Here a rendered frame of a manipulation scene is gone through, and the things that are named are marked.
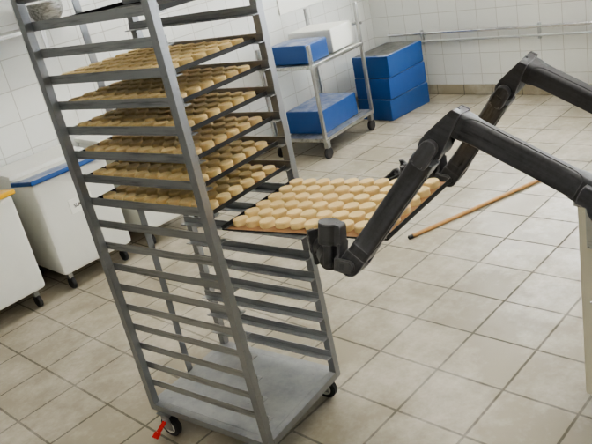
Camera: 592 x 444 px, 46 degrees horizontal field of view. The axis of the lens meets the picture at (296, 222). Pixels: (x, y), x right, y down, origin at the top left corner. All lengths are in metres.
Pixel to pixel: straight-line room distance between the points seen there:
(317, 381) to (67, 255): 2.19
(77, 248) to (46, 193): 0.41
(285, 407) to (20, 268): 2.18
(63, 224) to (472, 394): 2.69
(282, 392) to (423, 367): 0.64
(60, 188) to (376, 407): 2.45
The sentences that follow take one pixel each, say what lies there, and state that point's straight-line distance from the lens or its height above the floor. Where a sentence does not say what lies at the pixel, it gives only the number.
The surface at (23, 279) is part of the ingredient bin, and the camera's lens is 4.44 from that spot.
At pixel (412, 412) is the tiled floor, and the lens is 2.86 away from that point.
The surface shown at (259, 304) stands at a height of 0.42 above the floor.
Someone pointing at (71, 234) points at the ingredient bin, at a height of 0.36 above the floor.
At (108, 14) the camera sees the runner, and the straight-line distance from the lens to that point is 2.21.
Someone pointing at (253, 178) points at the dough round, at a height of 1.05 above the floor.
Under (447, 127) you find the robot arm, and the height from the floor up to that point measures 1.35.
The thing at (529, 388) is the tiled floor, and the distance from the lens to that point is 2.94.
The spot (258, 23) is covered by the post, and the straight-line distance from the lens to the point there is 2.37.
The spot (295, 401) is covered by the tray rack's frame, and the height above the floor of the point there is 0.15.
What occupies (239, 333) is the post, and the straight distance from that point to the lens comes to 2.35.
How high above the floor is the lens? 1.81
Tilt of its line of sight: 23 degrees down
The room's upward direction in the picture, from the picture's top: 12 degrees counter-clockwise
